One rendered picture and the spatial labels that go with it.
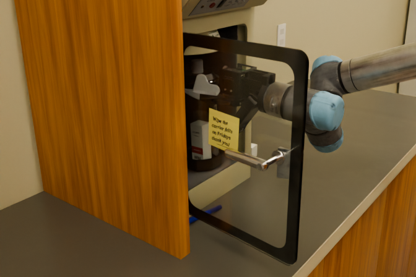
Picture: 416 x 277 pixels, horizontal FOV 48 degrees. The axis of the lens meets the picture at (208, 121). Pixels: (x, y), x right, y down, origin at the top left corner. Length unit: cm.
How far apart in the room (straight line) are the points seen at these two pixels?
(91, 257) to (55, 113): 35
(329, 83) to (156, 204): 47
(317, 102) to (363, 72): 16
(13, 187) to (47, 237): 24
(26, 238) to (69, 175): 18
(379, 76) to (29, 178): 91
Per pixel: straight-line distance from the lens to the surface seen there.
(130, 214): 106
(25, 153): 131
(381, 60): 105
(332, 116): 94
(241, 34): 119
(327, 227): 112
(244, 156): 80
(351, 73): 107
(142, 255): 102
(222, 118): 87
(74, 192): 121
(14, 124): 127
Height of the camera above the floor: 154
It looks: 20 degrees down
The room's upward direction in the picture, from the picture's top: 1 degrees counter-clockwise
